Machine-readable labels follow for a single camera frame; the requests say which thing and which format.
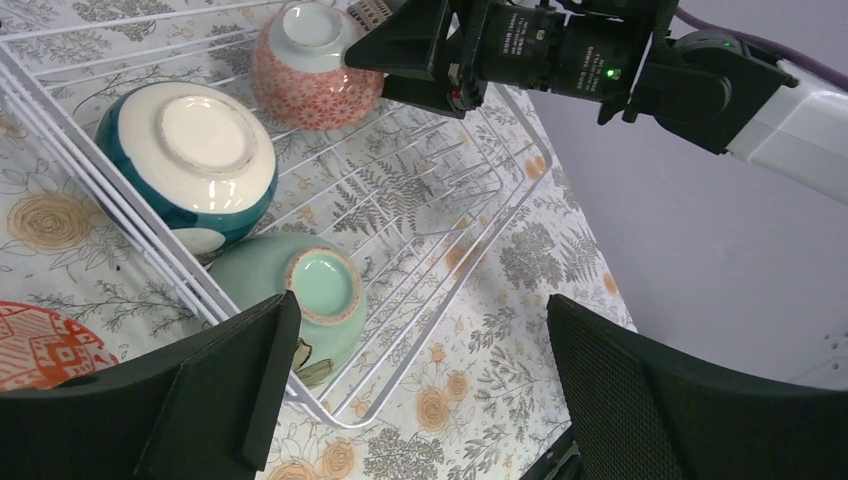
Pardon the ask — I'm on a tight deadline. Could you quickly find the mint green bowl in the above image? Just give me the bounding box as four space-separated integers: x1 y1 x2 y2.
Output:
209 232 368 389

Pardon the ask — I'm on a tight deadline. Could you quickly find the black gold-rimmed bowl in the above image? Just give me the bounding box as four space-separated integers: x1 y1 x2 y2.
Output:
346 0 405 31

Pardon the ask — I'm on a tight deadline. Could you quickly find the white wire dish rack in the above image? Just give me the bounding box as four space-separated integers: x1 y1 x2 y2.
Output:
1 1 551 429

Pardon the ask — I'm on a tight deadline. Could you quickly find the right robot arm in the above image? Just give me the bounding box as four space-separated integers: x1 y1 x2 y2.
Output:
344 1 847 202

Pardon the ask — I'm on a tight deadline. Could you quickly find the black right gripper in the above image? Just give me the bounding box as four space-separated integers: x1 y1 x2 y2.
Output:
344 0 663 119

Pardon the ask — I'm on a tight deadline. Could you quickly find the blue white patterned bowl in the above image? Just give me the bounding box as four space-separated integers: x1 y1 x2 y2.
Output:
1 301 119 392

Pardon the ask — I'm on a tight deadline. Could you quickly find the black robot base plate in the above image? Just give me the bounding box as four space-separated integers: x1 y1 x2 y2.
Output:
520 427 583 480

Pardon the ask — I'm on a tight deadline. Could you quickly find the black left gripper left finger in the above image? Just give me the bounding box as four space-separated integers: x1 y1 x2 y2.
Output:
1 292 301 479

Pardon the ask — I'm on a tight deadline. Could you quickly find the floral tablecloth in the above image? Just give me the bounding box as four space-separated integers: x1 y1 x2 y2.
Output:
0 0 637 480

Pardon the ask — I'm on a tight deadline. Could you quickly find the teal and cream bowl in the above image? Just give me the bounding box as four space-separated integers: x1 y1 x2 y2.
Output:
93 81 278 255

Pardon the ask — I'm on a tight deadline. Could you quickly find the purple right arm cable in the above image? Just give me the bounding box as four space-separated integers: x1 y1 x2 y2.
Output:
672 6 848 93

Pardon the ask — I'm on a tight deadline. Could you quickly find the red patterned bowl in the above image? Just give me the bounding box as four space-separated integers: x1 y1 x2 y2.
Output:
250 1 384 131

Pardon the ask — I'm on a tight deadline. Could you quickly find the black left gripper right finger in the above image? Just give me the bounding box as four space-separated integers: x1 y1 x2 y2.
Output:
547 294 847 479

